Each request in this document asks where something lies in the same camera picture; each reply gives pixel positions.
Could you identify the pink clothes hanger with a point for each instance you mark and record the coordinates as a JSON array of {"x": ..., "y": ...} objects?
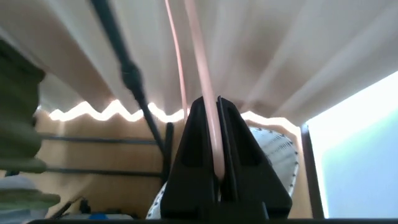
[{"x": 205, "y": 77}]

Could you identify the white laundry basket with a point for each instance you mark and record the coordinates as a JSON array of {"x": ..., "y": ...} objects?
[{"x": 280, "y": 149}]

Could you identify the beige curtain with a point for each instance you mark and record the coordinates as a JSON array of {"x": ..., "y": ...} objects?
[{"x": 264, "y": 46}]

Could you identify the black clothes rack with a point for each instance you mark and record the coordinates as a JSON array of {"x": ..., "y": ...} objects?
[{"x": 130, "y": 74}]

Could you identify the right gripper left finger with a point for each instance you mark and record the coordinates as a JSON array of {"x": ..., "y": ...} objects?
[{"x": 192, "y": 186}]

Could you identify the green printed shirt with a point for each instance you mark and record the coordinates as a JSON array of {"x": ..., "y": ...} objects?
[{"x": 18, "y": 118}]

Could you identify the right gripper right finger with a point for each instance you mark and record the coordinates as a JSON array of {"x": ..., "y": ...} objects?
[{"x": 255, "y": 186}]

